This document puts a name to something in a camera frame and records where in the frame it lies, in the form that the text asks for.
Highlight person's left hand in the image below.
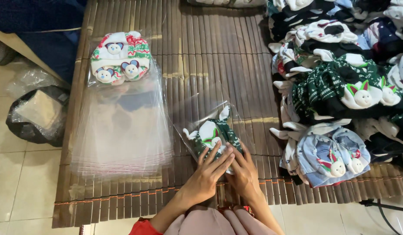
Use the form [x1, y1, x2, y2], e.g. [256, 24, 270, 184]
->
[180, 141, 236, 205]

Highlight person's right hand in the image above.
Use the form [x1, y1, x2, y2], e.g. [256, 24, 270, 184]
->
[225, 141, 263, 203]

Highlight person's pink skirt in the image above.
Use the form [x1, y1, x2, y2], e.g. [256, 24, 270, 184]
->
[164, 205, 279, 235]

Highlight green white baby hat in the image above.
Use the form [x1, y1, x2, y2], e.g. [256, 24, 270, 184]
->
[183, 105, 244, 163]

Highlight person's red shirt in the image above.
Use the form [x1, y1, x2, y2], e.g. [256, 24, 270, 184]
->
[129, 217, 165, 235]

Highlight stack of clear plastic bags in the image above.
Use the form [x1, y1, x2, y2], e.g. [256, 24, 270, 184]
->
[70, 60, 175, 178]

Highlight heap of baby hats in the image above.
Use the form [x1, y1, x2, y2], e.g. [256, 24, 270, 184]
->
[266, 0, 403, 189]

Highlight brown bamboo slat mat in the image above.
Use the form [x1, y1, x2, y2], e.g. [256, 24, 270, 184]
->
[52, 0, 403, 228]

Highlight bagged red green white hats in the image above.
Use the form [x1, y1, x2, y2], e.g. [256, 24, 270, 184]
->
[87, 30, 154, 87]

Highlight black plastic bag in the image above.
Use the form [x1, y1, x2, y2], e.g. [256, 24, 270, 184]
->
[6, 86, 71, 148]

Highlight crumpled clear plastic wrap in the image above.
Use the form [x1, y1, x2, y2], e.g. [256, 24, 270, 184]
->
[6, 67, 63, 98]

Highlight dark blue fabric furniture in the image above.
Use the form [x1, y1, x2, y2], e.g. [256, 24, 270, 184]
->
[0, 0, 88, 85]

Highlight grey woven basket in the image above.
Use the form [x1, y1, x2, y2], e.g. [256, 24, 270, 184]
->
[0, 35, 18, 66]

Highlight black cable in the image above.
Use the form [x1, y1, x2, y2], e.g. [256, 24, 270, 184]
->
[359, 198, 403, 235]

